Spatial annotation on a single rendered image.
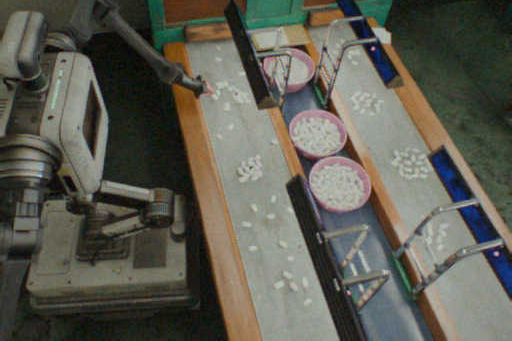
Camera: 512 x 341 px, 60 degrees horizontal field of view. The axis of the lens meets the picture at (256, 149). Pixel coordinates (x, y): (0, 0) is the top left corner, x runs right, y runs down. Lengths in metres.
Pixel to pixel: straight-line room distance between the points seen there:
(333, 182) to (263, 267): 0.50
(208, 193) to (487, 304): 1.15
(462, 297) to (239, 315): 0.85
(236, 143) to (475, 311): 1.16
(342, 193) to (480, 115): 1.88
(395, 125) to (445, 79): 1.56
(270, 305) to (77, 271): 0.87
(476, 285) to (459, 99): 1.95
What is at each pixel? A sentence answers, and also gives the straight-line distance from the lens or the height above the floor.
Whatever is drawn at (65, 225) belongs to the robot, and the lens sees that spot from 2.22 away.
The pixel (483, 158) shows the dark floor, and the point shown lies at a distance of 3.38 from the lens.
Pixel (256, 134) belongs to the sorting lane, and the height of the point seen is 0.74.
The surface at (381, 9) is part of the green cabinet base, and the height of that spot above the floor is 0.80.
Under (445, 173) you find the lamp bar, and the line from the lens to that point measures 1.73.
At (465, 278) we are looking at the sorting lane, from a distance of 1.97.
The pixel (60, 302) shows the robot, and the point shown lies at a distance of 2.22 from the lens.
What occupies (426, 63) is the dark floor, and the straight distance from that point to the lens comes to 3.83.
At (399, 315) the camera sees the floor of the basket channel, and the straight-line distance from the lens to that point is 1.88.
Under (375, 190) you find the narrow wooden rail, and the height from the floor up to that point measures 0.76.
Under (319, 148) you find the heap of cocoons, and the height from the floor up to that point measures 0.74.
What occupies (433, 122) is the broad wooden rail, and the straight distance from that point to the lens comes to 2.31.
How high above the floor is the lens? 2.37
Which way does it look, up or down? 54 degrees down
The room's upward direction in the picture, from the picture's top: 7 degrees clockwise
